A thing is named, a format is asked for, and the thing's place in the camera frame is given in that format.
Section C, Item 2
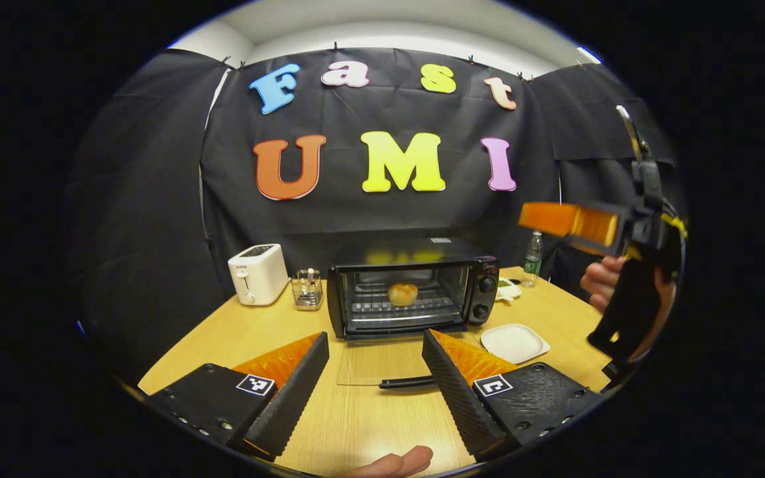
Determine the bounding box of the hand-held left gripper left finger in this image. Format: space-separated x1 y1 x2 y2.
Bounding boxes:
133 332 330 462

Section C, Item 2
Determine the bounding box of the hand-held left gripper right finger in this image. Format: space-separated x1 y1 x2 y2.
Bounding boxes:
420 329 606 463

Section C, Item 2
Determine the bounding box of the round bread roll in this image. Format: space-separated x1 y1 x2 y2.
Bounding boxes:
388 283 419 307

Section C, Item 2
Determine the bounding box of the black electric oven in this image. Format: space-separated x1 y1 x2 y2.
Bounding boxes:
327 237 501 389

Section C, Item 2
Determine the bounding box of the clear plastic water bottle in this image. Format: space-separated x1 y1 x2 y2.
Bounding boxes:
522 230 544 288

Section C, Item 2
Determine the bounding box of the white square plate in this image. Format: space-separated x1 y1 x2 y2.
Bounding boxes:
480 323 551 364

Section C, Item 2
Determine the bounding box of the white toaster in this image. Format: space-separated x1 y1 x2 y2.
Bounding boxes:
227 244 290 306

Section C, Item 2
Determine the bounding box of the black backdrop cloth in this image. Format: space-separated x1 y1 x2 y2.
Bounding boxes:
64 46 682 372

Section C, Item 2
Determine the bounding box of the small wire basket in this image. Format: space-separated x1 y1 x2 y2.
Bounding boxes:
290 268 325 311

